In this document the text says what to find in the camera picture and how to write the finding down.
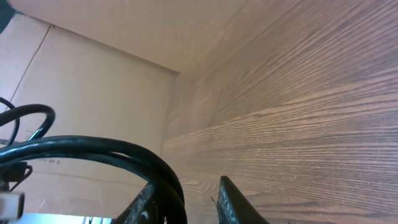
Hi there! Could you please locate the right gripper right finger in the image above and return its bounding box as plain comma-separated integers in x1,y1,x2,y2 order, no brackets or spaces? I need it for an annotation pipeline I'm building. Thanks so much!
216,175,269,224

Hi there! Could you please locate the black cable bundle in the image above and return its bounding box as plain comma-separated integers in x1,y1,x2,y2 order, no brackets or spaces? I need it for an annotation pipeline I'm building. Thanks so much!
0,96,189,224

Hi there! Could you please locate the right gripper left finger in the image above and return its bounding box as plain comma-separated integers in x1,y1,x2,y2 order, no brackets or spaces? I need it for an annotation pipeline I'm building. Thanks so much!
111,183,167,224

